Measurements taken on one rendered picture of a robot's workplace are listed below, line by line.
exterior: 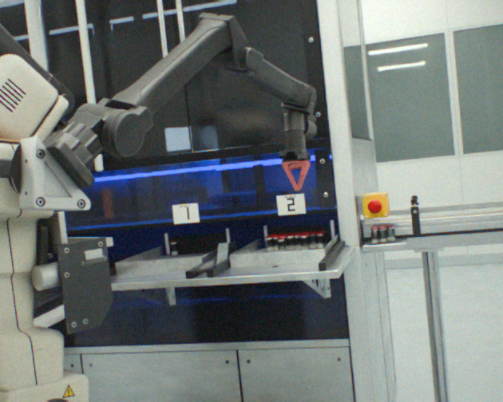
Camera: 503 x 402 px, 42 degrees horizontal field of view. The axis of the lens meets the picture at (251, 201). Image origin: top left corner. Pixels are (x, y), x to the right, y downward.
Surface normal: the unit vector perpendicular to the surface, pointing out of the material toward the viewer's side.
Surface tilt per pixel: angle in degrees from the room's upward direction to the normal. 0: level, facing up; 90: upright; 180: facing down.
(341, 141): 90
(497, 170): 90
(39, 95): 90
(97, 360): 90
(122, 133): 107
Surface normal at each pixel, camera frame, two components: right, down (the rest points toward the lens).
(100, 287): 0.71, -0.04
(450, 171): -0.26, 0.07
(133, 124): 0.85, 0.24
